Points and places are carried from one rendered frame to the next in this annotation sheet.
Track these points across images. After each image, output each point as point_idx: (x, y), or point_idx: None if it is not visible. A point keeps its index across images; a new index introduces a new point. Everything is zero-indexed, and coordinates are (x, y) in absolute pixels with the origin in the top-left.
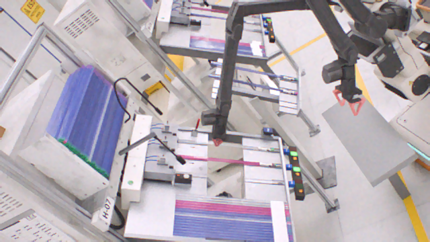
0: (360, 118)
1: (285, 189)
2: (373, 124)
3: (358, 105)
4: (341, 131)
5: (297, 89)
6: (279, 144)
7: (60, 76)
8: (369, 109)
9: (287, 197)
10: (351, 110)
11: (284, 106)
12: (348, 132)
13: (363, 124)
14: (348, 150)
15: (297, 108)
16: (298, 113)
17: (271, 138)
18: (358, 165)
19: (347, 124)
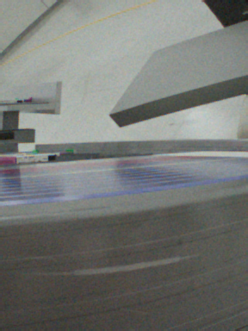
0: (207, 49)
1: (172, 147)
2: (240, 33)
3: (182, 51)
4: (189, 81)
5: (28, 94)
6: (44, 150)
7: None
8: (209, 36)
9: (209, 140)
10: (174, 62)
11: (15, 103)
12: (207, 70)
13: (224, 46)
14: (239, 74)
15: (49, 97)
16: (58, 101)
17: (13, 151)
18: None
19: (188, 71)
